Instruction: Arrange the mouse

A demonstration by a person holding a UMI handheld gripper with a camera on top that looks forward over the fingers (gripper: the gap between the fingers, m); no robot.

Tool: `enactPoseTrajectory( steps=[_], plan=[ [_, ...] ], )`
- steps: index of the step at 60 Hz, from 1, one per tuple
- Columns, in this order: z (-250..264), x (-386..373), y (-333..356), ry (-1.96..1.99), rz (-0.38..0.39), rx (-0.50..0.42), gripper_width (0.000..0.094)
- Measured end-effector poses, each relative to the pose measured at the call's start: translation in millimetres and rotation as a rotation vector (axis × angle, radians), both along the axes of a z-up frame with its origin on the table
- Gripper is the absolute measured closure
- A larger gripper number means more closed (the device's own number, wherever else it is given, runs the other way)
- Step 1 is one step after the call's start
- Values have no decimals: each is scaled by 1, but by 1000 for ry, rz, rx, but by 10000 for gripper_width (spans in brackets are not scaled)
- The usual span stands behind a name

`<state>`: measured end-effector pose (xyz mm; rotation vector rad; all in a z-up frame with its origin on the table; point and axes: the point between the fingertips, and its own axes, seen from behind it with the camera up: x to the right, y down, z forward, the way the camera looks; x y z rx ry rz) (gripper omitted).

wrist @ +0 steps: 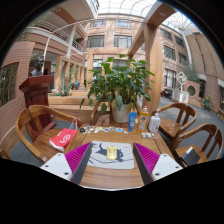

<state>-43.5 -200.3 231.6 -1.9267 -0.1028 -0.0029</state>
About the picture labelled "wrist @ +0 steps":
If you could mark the small black item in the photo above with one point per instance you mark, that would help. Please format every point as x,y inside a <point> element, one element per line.
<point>82,130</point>

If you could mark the wooden armchair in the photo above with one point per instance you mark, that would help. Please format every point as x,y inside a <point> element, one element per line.
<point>25,116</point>
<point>4,155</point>
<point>210,128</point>
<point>95,113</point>
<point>173,126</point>

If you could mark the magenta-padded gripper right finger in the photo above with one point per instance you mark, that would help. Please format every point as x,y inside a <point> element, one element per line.
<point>165,165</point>

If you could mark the black box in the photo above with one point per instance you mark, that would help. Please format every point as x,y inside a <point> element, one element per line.
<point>190,156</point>

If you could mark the white cat-print mouse pad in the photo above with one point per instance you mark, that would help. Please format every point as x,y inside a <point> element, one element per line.
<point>126,160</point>

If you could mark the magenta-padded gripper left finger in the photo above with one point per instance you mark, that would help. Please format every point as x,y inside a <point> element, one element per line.
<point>58,165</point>

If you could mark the yellow detergent bottle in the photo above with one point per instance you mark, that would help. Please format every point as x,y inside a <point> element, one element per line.
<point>143,121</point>

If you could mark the crumpled clear plastic wrapper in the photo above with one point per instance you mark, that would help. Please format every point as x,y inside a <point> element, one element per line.
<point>148,135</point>

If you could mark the green plant in white pot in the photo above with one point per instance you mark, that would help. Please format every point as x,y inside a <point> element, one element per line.
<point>120,83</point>

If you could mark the dark bust statue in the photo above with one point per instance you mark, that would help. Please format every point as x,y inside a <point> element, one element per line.
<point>38,66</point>

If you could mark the dark red wooden pedestal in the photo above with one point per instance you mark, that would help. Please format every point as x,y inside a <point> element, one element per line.
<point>36,90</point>

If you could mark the white pump bottle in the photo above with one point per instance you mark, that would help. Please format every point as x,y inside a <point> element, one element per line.
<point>154,124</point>

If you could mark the yellow computer mouse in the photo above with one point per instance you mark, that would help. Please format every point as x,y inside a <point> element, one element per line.
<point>112,153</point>

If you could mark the blue tube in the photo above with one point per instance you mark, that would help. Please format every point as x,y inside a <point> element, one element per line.
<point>132,121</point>

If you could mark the white outdoor sculpture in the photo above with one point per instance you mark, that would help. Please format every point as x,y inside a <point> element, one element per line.
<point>181,95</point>

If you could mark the spiky green agave plant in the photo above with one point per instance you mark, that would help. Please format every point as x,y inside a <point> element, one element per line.
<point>63,88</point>

